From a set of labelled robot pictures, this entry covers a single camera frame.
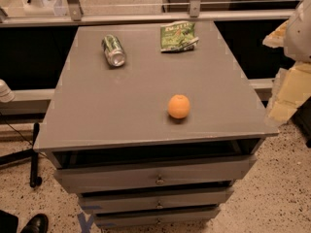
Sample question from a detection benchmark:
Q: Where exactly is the middle grey drawer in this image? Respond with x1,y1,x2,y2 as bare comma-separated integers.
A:
79,187,233,214

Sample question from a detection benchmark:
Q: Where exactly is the bottom grey drawer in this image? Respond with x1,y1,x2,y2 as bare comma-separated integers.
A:
94,206,220,228

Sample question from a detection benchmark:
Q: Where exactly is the black stand leg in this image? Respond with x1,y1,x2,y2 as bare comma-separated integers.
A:
0,122,43,188

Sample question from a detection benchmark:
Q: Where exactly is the grey drawer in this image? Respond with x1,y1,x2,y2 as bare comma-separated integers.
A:
79,187,233,214
54,155,257,193
94,206,220,228

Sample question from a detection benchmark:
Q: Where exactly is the top grey drawer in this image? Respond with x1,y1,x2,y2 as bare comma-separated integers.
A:
54,155,257,193

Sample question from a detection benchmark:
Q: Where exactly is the grey drawer cabinet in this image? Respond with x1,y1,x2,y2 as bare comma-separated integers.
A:
33,20,280,230

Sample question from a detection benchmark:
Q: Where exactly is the metal rail frame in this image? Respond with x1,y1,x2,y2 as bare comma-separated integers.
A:
0,0,301,27

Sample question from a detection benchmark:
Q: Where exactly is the green soda can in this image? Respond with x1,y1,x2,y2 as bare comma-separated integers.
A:
101,34,125,67

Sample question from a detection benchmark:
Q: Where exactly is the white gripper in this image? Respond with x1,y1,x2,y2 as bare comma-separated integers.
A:
262,0,311,124

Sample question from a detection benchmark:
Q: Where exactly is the green snack bag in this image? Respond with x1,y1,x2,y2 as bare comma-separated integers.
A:
160,21,199,52

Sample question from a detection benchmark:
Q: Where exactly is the black shoe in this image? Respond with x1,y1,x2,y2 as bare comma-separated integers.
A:
20,214,49,233

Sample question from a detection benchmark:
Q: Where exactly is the blue tape mark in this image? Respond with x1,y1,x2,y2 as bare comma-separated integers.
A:
77,210,104,233

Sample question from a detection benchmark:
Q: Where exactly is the white cylinder object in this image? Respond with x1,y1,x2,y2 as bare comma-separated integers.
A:
0,80,15,103

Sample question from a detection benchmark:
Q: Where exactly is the orange fruit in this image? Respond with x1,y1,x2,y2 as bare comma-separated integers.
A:
167,94,190,119

